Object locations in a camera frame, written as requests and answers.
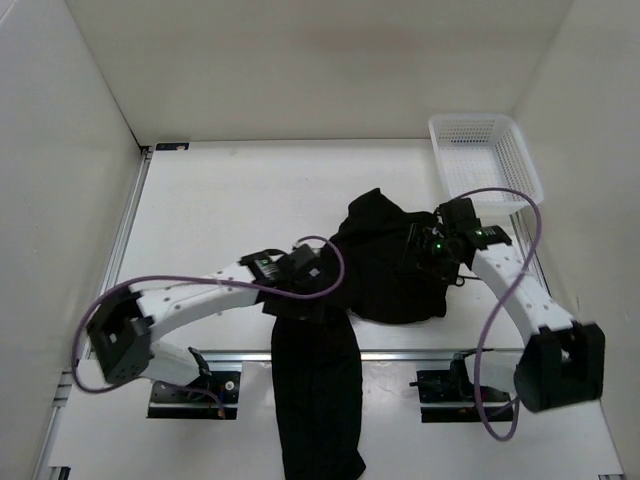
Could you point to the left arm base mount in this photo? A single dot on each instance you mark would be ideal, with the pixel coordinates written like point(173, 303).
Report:
point(215, 398)

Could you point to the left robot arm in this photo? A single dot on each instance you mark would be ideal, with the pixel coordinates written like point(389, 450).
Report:
point(128, 329)

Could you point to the right aluminium rail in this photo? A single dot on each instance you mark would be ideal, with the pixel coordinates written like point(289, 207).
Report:
point(532, 250)

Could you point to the blue label sticker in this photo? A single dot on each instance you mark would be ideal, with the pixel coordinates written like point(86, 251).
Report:
point(172, 146)

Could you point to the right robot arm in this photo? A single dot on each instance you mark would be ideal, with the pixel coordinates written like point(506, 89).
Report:
point(563, 360)

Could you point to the black trousers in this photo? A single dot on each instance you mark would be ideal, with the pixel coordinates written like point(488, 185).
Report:
point(316, 366)

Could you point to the aluminium rail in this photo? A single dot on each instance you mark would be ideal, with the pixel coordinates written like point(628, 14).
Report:
point(108, 274)
point(532, 250)
point(367, 355)

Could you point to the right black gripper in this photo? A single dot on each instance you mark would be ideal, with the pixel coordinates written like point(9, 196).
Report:
point(422, 237)

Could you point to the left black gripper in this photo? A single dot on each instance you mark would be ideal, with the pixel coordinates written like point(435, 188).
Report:
point(307, 309)

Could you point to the white plastic mesh basket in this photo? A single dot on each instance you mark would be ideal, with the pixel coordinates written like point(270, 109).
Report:
point(474, 151)

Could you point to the front aluminium rail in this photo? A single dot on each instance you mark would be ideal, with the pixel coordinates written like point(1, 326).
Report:
point(367, 355)

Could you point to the left aluminium rail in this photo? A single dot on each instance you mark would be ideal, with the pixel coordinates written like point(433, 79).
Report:
point(108, 274)

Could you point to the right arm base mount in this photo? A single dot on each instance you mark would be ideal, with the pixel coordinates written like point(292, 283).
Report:
point(445, 400)

